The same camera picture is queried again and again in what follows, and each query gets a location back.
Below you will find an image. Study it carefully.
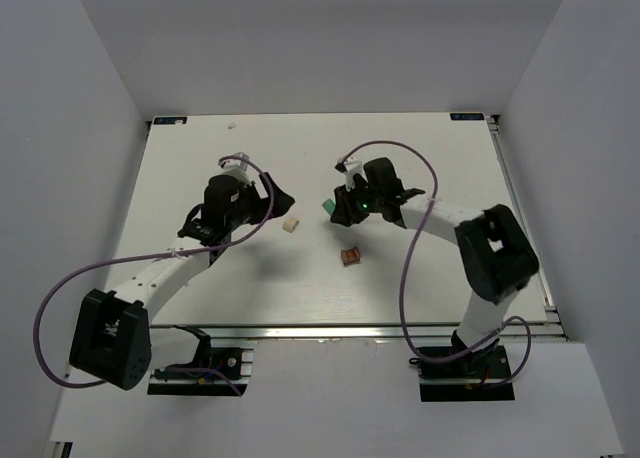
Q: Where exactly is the green cylinder block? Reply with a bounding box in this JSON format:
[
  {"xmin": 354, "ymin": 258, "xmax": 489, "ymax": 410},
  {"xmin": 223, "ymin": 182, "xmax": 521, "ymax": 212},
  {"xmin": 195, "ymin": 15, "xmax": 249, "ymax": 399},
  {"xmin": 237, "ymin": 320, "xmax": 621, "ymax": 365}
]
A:
[{"xmin": 322, "ymin": 199, "xmax": 336, "ymax": 216}]

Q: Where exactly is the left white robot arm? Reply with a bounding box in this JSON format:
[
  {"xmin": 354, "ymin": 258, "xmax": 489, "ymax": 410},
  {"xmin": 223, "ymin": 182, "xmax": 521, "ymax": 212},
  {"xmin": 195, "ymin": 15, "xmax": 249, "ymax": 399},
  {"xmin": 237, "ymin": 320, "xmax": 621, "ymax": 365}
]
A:
[{"xmin": 69, "ymin": 172, "xmax": 295, "ymax": 390}]

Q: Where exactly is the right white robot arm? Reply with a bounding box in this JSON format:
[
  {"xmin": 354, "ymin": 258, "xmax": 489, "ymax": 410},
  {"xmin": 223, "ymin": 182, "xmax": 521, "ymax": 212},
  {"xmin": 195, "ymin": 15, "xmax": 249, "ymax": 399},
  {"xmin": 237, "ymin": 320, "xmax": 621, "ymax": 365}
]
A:
[{"xmin": 330, "ymin": 157, "xmax": 539, "ymax": 364}]

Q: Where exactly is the beige arch block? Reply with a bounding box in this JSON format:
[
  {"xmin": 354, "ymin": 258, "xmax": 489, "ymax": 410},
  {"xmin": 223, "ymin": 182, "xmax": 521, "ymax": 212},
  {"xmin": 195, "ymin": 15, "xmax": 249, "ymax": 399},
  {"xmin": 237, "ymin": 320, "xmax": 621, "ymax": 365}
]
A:
[{"xmin": 282, "ymin": 216, "xmax": 299, "ymax": 233}]

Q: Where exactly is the brown notched block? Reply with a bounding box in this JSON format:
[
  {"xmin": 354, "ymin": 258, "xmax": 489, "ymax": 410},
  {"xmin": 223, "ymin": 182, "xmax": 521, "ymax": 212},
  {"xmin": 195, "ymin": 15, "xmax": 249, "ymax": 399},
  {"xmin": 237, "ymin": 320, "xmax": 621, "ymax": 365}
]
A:
[{"xmin": 340, "ymin": 247, "xmax": 361, "ymax": 266}]

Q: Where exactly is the left blue corner label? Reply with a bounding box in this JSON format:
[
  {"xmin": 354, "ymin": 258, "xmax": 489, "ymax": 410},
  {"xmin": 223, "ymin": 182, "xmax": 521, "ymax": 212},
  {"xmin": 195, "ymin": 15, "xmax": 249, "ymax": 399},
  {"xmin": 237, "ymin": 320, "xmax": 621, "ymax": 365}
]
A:
[{"xmin": 152, "ymin": 116, "xmax": 187, "ymax": 126}]

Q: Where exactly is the blue corner label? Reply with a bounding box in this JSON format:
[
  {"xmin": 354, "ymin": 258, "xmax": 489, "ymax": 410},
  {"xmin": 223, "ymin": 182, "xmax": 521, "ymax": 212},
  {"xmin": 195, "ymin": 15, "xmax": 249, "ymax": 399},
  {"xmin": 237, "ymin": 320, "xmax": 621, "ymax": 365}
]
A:
[
  {"xmin": 152, "ymin": 116, "xmax": 187, "ymax": 126},
  {"xmin": 449, "ymin": 112, "xmax": 485, "ymax": 121}
]

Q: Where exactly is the right blue corner label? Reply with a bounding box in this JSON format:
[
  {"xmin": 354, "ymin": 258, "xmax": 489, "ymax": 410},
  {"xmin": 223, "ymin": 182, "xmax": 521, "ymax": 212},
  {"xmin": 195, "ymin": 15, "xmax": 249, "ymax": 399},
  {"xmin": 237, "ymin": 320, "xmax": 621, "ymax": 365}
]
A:
[{"xmin": 449, "ymin": 112, "xmax": 485, "ymax": 121}]

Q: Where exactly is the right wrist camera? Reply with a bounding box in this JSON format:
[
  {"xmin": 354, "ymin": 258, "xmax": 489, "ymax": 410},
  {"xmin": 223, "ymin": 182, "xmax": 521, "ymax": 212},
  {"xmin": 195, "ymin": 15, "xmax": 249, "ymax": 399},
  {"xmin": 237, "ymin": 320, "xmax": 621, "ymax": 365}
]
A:
[{"xmin": 335, "ymin": 158, "xmax": 363, "ymax": 191}]

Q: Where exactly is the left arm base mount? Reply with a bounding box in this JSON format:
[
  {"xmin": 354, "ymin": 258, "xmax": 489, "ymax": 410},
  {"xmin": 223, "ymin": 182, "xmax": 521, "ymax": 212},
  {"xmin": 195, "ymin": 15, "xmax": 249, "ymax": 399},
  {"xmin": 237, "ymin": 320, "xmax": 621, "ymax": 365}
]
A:
[{"xmin": 147, "ymin": 326, "xmax": 254, "ymax": 397}]

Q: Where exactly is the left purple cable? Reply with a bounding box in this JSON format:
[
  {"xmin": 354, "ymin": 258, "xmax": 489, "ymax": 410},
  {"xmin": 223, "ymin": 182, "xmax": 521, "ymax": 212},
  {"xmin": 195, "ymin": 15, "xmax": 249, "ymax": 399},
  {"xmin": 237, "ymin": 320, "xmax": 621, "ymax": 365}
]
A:
[{"xmin": 32, "ymin": 153, "xmax": 276, "ymax": 390}]

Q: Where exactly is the purple cable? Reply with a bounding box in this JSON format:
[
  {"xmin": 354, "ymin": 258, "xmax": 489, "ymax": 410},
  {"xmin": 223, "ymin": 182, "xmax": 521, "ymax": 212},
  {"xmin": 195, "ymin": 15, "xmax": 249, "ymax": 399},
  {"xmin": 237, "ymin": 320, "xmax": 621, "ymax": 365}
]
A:
[
  {"xmin": 32, "ymin": 153, "xmax": 276, "ymax": 390},
  {"xmin": 333, "ymin": 141, "xmax": 532, "ymax": 390}
]

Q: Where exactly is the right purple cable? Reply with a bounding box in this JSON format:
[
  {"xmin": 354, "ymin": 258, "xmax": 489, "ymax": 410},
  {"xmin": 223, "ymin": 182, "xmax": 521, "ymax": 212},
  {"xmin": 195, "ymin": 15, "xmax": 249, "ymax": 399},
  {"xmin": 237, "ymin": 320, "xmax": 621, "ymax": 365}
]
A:
[{"xmin": 333, "ymin": 141, "xmax": 532, "ymax": 390}]

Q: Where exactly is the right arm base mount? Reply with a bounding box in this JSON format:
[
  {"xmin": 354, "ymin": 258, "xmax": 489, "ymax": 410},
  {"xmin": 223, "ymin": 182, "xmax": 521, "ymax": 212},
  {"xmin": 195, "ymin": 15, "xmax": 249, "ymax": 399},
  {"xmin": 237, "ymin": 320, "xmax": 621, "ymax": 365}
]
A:
[{"xmin": 409, "ymin": 345, "xmax": 515, "ymax": 403}]

